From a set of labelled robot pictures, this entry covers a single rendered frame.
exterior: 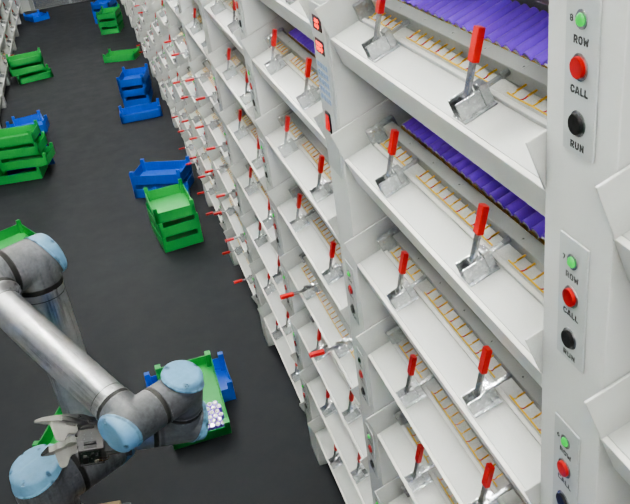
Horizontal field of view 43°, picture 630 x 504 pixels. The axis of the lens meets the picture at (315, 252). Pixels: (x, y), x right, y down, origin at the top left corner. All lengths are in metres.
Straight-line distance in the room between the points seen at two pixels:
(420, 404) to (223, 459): 1.43
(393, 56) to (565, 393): 0.50
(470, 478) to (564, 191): 0.65
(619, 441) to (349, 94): 0.72
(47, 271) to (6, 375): 1.40
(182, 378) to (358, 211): 0.60
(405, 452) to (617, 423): 0.86
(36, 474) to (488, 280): 1.59
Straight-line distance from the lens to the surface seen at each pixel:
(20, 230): 4.59
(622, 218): 0.62
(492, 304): 0.89
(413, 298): 1.24
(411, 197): 1.11
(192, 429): 1.83
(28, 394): 3.28
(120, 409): 1.70
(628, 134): 0.59
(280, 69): 1.77
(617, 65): 0.58
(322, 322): 1.92
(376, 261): 1.35
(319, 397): 2.32
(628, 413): 0.74
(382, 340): 1.47
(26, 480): 2.27
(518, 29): 0.93
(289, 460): 2.64
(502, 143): 0.78
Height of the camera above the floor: 1.82
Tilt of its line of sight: 29 degrees down
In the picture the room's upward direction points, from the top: 8 degrees counter-clockwise
